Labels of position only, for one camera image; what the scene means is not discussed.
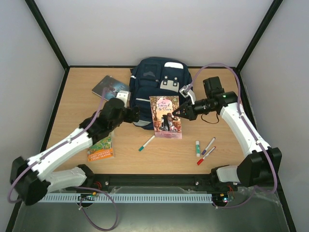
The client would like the pink Taming of Shrew book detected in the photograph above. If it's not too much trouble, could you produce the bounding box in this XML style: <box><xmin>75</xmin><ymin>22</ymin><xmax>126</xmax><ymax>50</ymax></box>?
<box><xmin>149</xmin><ymin>96</ymin><xmax>182</xmax><ymax>139</ymax></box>

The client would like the navy blue student backpack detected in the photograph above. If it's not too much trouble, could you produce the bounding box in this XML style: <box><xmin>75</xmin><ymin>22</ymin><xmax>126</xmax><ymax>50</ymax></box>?
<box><xmin>129</xmin><ymin>57</ymin><xmax>192</xmax><ymax>130</ymax></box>

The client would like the orange Treehouse book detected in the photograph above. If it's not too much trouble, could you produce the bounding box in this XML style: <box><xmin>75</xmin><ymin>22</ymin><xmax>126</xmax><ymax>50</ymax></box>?
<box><xmin>87</xmin><ymin>136</ymin><xmax>114</xmax><ymax>162</ymax></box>

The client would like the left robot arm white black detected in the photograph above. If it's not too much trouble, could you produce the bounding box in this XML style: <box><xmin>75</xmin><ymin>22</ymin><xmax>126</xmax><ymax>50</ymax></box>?
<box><xmin>9</xmin><ymin>98</ymin><xmax>140</xmax><ymax>205</ymax></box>

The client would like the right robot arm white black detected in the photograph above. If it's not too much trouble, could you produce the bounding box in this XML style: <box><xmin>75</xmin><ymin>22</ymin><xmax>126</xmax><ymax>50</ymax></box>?
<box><xmin>173</xmin><ymin>77</ymin><xmax>282</xmax><ymax>189</ymax></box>

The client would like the dark blue hardcover book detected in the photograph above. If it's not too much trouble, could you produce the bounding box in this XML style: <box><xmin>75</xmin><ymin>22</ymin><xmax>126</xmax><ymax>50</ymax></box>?
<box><xmin>92</xmin><ymin>75</ymin><xmax>129</xmax><ymax>101</ymax></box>

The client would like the white glue stick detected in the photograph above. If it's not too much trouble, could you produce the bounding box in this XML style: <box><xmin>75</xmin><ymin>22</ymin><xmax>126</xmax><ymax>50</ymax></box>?
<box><xmin>195</xmin><ymin>141</ymin><xmax>201</xmax><ymax>157</ymax></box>

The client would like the teal capped white marker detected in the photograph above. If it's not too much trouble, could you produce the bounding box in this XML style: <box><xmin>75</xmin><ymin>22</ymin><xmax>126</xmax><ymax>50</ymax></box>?
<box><xmin>138</xmin><ymin>135</ymin><xmax>155</xmax><ymax>152</ymax></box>

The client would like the purple capped white marker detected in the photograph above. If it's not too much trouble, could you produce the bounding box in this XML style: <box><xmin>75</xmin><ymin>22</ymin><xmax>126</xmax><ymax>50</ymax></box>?
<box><xmin>201</xmin><ymin>137</ymin><xmax>215</xmax><ymax>155</ymax></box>

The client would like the red capped white marker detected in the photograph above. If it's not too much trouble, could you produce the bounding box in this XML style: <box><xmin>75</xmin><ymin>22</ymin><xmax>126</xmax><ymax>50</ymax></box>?
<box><xmin>197</xmin><ymin>146</ymin><xmax>216</xmax><ymax>165</ymax></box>

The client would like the thin black gripper wire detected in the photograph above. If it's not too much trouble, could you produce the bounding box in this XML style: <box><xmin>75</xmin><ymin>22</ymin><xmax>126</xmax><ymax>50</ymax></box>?
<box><xmin>200</xmin><ymin>113</ymin><xmax>220</xmax><ymax>125</ymax></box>

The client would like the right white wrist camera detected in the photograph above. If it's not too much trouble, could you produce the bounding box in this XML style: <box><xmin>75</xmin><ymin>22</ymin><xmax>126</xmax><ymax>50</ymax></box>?
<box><xmin>179</xmin><ymin>85</ymin><xmax>196</xmax><ymax>105</ymax></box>

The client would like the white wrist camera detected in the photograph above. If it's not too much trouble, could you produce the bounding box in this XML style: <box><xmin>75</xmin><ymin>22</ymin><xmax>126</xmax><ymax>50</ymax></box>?
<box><xmin>179</xmin><ymin>85</ymin><xmax>196</xmax><ymax>105</ymax></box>
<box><xmin>116</xmin><ymin>90</ymin><xmax>130</xmax><ymax>108</ymax></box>

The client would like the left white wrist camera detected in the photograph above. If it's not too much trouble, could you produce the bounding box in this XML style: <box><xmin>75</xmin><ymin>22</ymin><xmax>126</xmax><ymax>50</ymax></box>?
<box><xmin>116</xmin><ymin>90</ymin><xmax>130</xmax><ymax>108</ymax></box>

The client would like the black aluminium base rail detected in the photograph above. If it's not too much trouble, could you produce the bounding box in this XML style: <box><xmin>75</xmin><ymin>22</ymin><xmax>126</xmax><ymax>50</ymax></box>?
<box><xmin>82</xmin><ymin>174</ymin><xmax>237</xmax><ymax>192</ymax></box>

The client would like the light blue slotted cable duct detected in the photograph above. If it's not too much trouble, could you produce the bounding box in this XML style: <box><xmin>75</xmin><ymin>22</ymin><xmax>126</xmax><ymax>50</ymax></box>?
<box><xmin>40</xmin><ymin>193</ymin><xmax>212</xmax><ymax>203</ymax></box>

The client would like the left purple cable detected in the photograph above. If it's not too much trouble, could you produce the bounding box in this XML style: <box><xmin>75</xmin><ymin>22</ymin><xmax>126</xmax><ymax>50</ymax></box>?
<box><xmin>8</xmin><ymin>88</ymin><xmax>119</xmax><ymax>230</ymax></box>

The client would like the black enclosure frame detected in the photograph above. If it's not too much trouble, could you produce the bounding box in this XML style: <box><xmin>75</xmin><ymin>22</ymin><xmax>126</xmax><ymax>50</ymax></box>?
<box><xmin>4</xmin><ymin>0</ymin><xmax>297</xmax><ymax>232</ymax></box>

